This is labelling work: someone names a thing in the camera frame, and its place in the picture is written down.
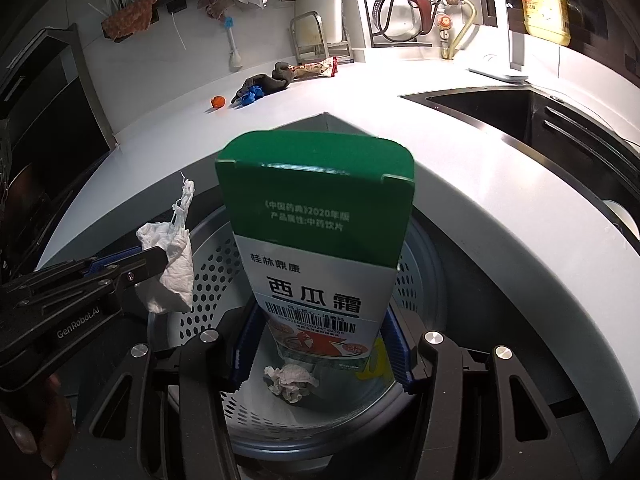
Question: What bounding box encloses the glass pot lid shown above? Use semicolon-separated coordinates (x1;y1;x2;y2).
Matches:
374;0;441;43

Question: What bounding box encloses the steel rack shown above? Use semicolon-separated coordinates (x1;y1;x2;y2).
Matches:
290;10;351;65

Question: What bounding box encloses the white plate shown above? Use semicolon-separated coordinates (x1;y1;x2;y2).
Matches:
602;199;640;241

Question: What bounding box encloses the yellow gas hose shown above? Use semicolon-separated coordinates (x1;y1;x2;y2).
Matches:
440;0;478;61

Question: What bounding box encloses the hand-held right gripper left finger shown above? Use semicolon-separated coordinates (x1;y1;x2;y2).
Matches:
75;305;261;480

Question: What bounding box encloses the steel sink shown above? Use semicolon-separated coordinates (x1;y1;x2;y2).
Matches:
400;85;640;221

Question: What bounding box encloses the dark cloth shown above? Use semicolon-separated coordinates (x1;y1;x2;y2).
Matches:
231;61;296;106

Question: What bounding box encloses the red-brown handle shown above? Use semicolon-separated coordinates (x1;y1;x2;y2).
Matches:
404;0;432;36

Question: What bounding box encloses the blue and white brush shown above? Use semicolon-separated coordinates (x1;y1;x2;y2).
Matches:
223;16;244;72

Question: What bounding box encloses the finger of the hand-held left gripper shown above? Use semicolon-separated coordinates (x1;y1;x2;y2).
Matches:
75;267;140;311
82;245;168;280

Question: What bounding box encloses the white tissue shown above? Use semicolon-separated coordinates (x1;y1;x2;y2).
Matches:
136;172;197;316

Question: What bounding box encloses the yellow detergent bottle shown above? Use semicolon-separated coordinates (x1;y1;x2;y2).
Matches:
510;0;572;47

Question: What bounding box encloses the green and white carton box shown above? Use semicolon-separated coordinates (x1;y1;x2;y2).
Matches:
215;130;417;373

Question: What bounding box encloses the white desk lamp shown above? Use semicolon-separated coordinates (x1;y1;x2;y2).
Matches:
467;50;530;83

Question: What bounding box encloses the white cable tie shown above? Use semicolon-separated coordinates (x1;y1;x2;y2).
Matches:
167;10;191;51

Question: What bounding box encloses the black wire rack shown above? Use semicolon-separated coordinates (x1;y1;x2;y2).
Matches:
369;0;437;49

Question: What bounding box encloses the person's left hand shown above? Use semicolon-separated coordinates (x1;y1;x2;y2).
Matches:
0;374;76;468

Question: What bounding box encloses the grey perforated trash bin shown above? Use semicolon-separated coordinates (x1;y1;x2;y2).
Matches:
145;202;501;480

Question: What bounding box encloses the paper ball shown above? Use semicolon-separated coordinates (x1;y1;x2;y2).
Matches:
264;364;320;403

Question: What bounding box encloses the gas valve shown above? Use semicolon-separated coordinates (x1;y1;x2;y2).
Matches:
435;0;463;41

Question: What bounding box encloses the brown cloth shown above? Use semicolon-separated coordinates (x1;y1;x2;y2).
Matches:
101;0;153;43

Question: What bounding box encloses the black range hood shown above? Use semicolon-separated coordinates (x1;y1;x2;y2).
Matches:
0;27;118;261

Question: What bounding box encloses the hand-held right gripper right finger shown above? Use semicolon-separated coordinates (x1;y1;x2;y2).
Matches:
382;305;568;480

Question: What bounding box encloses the red and white snack wrapper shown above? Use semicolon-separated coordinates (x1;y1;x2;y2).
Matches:
289;57;338;82

